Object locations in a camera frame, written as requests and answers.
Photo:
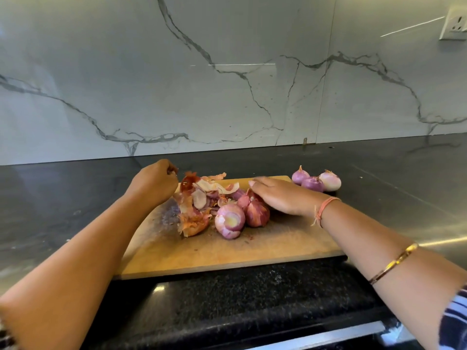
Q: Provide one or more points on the person's left hand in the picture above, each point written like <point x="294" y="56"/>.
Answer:
<point x="152" y="184"/>

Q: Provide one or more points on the person's right hand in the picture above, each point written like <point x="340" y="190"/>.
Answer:
<point x="288" y="197"/>

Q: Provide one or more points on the small red onion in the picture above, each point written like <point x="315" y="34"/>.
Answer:
<point x="300" y="175"/>

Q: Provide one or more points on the brownish red onion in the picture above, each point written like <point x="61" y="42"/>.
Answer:
<point x="330" y="180"/>

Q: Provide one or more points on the pile of onion peels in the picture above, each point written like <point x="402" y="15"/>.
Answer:
<point x="193" y="207"/>

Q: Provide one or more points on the red onion with pale patch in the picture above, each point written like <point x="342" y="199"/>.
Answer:
<point x="230" y="221"/>

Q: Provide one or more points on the person's left forearm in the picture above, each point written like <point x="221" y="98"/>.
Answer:
<point x="66" y="280"/>

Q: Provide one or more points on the person's right forearm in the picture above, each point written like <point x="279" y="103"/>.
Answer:
<point x="394" y="266"/>

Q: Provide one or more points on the wooden cutting board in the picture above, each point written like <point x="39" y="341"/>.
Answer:
<point x="211" y="251"/>

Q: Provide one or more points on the gold bangle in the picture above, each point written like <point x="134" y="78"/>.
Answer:
<point x="394" y="263"/>

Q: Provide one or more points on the metal counter edge strip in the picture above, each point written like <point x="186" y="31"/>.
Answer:
<point x="328" y="337"/>

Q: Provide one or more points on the white wall power socket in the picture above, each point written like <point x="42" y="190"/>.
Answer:
<point x="455" y="22"/>

